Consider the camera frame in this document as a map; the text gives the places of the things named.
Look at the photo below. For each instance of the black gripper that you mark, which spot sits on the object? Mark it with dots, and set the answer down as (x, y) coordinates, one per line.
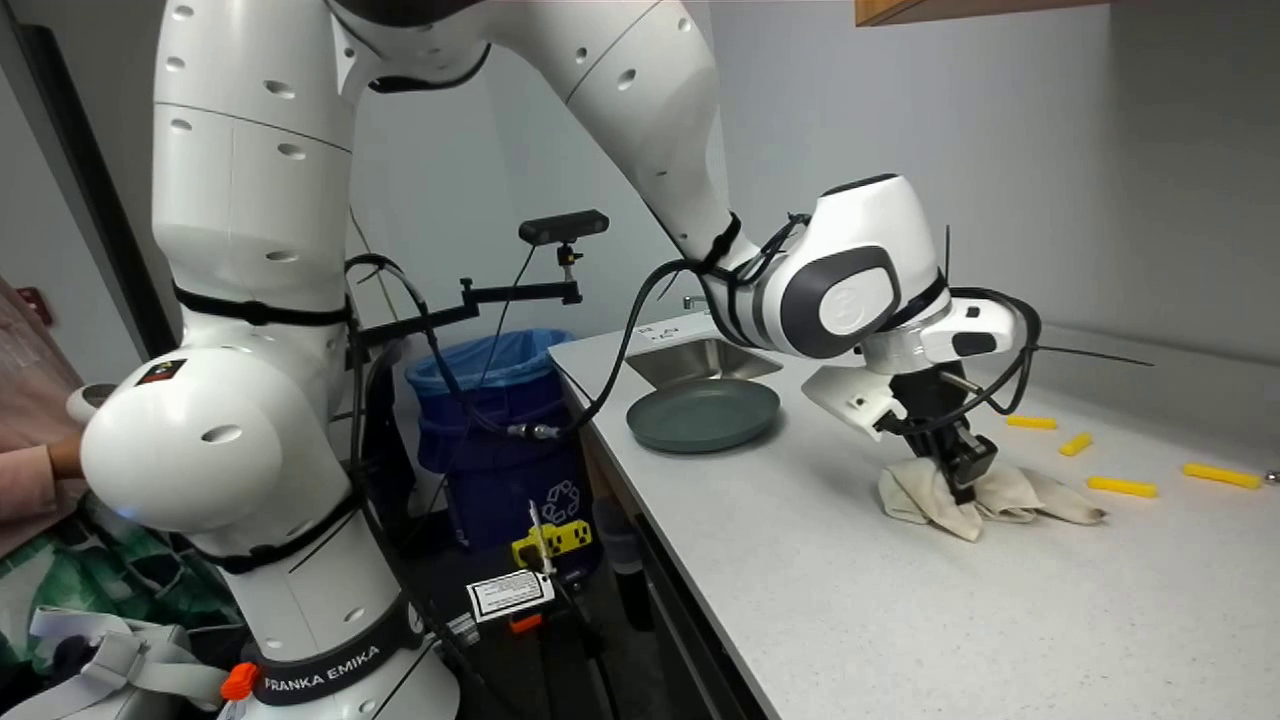
(933, 404)

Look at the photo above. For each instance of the beige cloth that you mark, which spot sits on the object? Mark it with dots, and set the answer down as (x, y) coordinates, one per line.
(933, 505)

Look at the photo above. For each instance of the dark green plate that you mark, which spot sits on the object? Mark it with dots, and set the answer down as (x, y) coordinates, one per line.
(706, 417)

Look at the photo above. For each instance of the white VR controller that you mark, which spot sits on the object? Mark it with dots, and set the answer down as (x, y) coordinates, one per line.
(90, 402)

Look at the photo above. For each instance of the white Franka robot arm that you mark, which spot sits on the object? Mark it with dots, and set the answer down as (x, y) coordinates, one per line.
(227, 452)

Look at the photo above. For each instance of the operator hand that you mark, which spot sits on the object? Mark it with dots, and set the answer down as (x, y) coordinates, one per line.
(65, 467)

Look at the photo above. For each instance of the yellow pasta piece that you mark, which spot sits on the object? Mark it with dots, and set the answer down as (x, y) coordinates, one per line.
(1221, 473)
(1077, 446)
(1122, 485)
(1035, 421)

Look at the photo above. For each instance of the steel sink basin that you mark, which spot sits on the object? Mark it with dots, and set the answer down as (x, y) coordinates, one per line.
(694, 356)

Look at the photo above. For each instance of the yellow black tag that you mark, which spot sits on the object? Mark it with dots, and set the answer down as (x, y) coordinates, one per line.
(553, 545)

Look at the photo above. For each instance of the blue recycling bin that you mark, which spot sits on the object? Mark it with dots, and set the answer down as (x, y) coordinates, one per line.
(500, 440)

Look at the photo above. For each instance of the white label box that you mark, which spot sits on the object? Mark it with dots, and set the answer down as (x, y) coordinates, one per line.
(511, 596)

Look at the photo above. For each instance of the orange knob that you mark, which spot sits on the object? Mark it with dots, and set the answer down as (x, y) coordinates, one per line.
(236, 683)

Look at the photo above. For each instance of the green patterned fabric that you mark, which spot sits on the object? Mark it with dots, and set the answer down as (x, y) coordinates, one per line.
(82, 585)

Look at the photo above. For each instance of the pink sleeved operator arm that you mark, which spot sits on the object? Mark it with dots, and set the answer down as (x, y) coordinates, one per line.
(26, 440)

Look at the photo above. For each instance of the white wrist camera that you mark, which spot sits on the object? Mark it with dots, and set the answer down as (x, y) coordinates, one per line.
(852, 399)

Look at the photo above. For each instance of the wooden wall cabinet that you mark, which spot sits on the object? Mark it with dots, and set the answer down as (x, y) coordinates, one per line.
(960, 11)

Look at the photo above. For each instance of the black stereo camera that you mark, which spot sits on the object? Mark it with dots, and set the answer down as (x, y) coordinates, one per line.
(562, 227)

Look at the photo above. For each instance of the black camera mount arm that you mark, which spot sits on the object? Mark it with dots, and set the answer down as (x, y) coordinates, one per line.
(504, 297)

